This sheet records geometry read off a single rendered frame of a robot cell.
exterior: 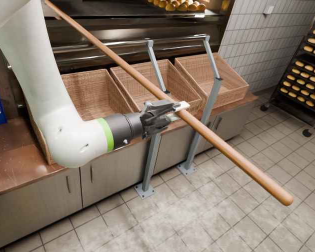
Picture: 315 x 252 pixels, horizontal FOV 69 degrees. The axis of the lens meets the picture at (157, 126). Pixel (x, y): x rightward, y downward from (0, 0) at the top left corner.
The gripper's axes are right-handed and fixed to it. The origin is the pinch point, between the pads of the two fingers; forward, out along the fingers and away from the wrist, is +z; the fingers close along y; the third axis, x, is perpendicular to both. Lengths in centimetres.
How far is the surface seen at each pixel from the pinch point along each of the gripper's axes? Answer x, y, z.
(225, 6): -101, -7, 145
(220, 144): 18.5, -1.0, -0.5
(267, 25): -97, 11, 227
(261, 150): -19, 119, 178
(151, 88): -14.2, -0.9, -0.9
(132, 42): -63, 3, 23
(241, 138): -43, 119, 173
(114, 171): -46, 83, 6
